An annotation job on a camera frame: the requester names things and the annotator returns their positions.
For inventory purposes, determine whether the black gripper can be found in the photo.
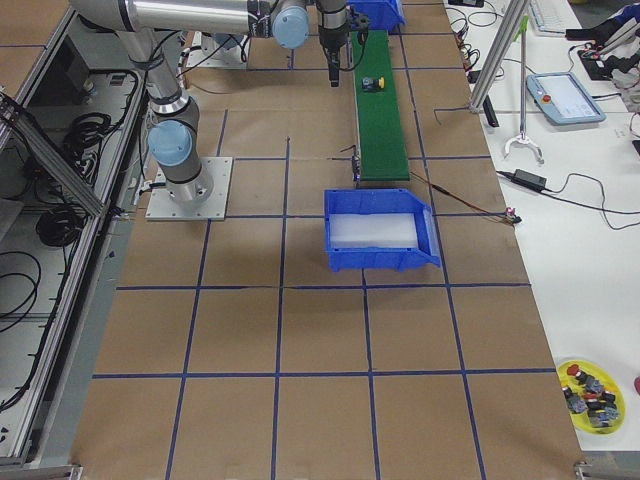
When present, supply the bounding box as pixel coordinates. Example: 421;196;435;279
319;29;346;88

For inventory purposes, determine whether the yellow mushroom push button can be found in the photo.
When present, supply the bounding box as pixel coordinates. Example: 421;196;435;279
361;77;385;93

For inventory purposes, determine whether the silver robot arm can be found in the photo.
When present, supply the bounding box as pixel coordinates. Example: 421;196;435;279
71;1;310;203

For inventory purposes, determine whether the blue bin with buttons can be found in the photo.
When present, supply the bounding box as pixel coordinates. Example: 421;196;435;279
347;0;406;32

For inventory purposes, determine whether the yellow tray of buttons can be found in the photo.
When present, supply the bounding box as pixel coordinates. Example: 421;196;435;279
556;359;626;435

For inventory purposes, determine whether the green conveyor belt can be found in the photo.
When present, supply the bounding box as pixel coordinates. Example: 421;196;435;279
352;30;410;182

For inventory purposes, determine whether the far blue plastic bin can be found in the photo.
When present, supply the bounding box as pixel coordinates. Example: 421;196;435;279
324;189;442;271

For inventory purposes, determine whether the white foam bin liner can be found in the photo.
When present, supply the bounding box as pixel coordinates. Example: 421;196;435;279
329;213;418;248

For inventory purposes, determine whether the long reach grabber tool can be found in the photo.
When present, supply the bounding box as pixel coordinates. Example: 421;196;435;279
504;15;544;164

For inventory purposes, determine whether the teach pendant tablet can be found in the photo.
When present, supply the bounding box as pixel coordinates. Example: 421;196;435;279
526;72;606;125

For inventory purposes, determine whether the black power adapter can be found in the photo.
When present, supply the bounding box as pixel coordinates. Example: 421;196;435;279
511;169;547;192

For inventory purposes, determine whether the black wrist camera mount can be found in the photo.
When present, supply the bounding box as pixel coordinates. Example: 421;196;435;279
349;8;370;45

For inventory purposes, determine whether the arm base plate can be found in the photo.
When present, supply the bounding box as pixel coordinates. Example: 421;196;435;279
146;157;233;221

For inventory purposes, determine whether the red black conveyor wire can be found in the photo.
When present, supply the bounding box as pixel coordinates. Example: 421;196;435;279
409;169;524;225

